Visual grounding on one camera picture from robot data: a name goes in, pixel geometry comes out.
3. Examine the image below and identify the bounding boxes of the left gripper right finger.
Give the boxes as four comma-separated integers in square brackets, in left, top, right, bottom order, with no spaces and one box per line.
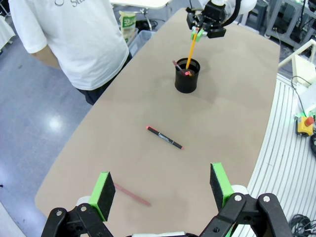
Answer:
[199,162,294,237]

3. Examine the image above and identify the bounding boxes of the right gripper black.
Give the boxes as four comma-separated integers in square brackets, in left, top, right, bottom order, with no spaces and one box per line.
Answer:
[186,1,226,40]

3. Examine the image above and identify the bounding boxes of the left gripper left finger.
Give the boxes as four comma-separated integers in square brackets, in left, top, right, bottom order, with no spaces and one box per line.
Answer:
[41,171,117,237]

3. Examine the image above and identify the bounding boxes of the yellow pencil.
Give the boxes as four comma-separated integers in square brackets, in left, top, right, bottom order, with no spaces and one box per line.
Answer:
[185,27,199,69]

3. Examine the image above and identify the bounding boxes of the black marker pink caps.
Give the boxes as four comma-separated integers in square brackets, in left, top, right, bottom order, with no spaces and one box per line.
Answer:
[146,125,185,151]

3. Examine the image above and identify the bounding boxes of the dark red pen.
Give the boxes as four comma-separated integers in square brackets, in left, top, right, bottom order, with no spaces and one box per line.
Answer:
[172,60,185,75]

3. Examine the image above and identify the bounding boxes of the black mesh pen holder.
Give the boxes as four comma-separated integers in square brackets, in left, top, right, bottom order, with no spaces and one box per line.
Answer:
[174,57,201,94]

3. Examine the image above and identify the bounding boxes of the clear plastic storage bin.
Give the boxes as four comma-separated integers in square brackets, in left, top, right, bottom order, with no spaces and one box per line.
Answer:
[128,30,152,58]

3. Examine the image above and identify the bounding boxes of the white desk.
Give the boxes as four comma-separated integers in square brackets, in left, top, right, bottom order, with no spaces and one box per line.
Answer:
[110,0,171,8]

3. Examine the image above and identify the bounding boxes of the white ribbed platform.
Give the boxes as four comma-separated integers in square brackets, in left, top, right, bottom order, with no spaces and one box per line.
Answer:
[246,73,316,237]

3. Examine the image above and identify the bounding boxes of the white bag green print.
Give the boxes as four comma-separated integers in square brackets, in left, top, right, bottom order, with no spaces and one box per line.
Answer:
[118,10,138,43]

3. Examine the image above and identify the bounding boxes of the metal equipment rack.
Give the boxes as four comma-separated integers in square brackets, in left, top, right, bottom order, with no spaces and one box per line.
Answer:
[265,0,316,49]

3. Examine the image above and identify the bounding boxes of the yellow emergency stop box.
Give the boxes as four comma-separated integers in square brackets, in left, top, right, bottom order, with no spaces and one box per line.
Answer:
[296,116,316,137]

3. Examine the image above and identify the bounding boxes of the person in white T-shirt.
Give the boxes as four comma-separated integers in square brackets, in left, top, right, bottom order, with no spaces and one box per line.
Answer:
[8,0,133,106]

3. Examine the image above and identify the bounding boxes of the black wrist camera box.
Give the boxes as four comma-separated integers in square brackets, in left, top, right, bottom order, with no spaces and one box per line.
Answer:
[206,26,227,39]

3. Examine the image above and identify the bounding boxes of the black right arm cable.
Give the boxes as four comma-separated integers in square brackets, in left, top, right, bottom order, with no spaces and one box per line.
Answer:
[222,0,241,27]

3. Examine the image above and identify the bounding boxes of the black coiled cable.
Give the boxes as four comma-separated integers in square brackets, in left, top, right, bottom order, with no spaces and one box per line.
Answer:
[288,213,316,237]

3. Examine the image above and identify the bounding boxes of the white frame piece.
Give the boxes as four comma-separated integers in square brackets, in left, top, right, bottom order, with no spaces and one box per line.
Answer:
[278,39,316,87]

